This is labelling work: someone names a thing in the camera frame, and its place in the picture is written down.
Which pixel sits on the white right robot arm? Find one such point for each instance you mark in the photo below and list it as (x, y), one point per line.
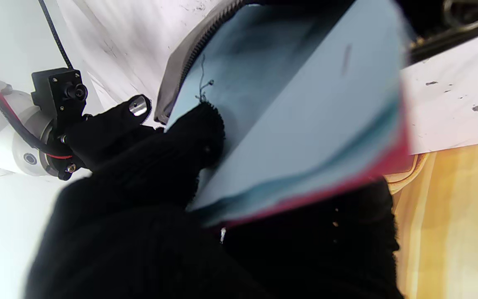
(2, 141)

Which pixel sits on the beige cushioned armrest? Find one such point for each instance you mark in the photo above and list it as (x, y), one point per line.
(407, 174)

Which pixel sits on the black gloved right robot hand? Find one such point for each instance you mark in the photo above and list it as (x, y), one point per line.
(106, 133)

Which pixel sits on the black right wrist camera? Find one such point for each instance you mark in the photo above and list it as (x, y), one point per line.
(58, 93)

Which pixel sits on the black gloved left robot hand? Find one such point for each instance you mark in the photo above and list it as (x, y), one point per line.
(139, 241)

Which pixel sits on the grey felt storage pouch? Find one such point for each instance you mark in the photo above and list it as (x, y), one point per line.
(181, 70)

